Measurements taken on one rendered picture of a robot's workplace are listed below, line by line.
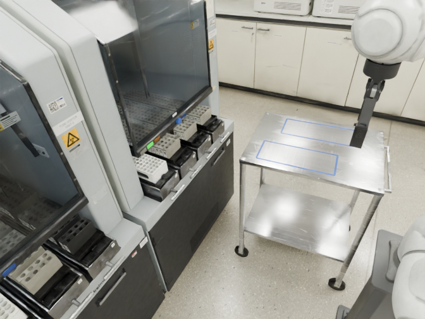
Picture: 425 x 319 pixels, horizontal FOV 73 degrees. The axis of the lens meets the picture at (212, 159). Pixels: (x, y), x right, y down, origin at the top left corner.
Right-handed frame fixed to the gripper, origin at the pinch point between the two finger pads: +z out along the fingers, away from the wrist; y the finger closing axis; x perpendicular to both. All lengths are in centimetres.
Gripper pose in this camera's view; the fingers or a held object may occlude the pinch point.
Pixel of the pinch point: (360, 130)
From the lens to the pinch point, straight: 91.1
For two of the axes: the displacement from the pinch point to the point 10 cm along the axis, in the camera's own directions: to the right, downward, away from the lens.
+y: 4.8, -5.9, 6.5
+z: 0.5, 7.6, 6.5
